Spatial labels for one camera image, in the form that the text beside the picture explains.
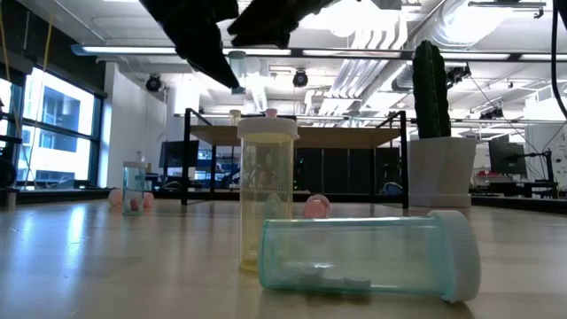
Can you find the person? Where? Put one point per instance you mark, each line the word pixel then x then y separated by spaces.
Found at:
pixel 266 170

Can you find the black ceiling mounted camera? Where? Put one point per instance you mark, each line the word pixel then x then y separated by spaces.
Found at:
pixel 458 73

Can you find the green medicine bottle white cap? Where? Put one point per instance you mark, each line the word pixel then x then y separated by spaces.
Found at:
pixel 354 252

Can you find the black round ceiling spotlight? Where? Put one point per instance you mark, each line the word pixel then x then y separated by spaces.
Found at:
pixel 300 78
pixel 153 83

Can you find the green cactus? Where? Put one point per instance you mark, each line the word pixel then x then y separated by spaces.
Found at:
pixel 430 88

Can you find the black partition panel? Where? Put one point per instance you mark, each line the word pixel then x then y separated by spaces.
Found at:
pixel 345 170

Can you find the silver ceiling air duct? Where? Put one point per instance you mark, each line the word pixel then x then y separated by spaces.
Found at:
pixel 465 22

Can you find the black computer monitor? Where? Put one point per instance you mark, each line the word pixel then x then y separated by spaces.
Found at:
pixel 507 157
pixel 177 153

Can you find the blue rounded object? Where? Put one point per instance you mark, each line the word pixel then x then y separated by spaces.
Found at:
pixel 392 188

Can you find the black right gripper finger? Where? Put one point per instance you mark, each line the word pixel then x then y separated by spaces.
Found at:
pixel 261 33

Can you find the yellow medicine bottle white cap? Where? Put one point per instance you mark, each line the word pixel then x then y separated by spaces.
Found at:
pixel 266 155

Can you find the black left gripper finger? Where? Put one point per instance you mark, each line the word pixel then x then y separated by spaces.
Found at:
pixel 212 62

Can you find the white hexagonal planter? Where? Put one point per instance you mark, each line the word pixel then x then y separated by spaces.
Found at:
pixel 443 173

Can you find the blue medicine bottle white cap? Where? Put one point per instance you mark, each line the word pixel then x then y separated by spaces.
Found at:
pixel 273 206

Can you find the large office window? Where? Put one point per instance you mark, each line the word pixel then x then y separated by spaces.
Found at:
pixel 66 111

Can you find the wooden shelf black metal frame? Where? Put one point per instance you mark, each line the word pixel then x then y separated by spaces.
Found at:
pixel 310 137

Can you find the long overhead light bar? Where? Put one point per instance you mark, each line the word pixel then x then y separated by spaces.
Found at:
pixel 133 50

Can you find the blue medicine bottle red pill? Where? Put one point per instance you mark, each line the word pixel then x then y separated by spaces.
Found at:
pixel 134 186

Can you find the dark office desk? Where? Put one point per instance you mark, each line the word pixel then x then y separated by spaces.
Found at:
pixel 514 188

